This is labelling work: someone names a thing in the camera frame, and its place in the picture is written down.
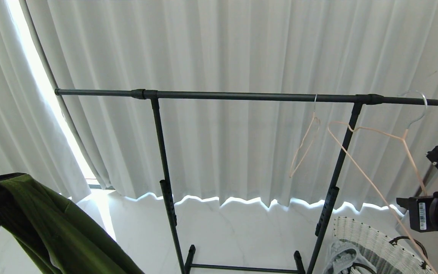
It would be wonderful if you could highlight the black clothes rack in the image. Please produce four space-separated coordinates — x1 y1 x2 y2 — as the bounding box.
54 88 438 274

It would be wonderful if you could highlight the pink clothes hanger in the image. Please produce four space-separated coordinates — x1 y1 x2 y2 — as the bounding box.
327 91 438 274
289 94 321 178

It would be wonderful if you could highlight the pale grey garment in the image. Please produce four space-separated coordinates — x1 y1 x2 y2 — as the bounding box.
324 239 377 274

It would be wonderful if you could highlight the white laundry basket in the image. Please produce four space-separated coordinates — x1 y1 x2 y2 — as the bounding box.
333 216 436 274

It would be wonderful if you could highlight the white curtain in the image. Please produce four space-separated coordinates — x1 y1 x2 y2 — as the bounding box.
21 0 438 212
0 0 92 202

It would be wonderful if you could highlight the green shirt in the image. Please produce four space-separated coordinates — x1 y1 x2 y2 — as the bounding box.
0 174 145 274

